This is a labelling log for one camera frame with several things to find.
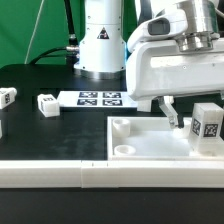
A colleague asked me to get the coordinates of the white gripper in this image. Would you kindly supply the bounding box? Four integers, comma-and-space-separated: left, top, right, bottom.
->
126, 7, 224, 129

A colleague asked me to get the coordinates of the white square tabletop part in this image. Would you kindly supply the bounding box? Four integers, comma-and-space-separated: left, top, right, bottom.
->
107, 117, 224, 161

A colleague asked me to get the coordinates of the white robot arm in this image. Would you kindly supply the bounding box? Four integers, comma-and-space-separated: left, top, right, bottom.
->
74, 0, 224, 127

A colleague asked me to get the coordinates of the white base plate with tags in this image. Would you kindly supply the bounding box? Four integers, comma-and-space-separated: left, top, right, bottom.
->
57, 91, 137, 108

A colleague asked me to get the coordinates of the black thick cable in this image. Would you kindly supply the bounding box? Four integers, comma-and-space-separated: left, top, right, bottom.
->
63, 0, 80, 48

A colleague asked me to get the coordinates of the black horizontal cable with connector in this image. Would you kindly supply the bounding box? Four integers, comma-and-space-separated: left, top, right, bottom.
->
28, 45, 81, 66

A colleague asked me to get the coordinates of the thin white cable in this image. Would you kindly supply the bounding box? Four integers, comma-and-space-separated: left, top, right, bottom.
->
24, 0, 46, 65

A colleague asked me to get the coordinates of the white front fence wall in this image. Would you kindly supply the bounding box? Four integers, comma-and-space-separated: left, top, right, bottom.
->
0, 160, 224, 188

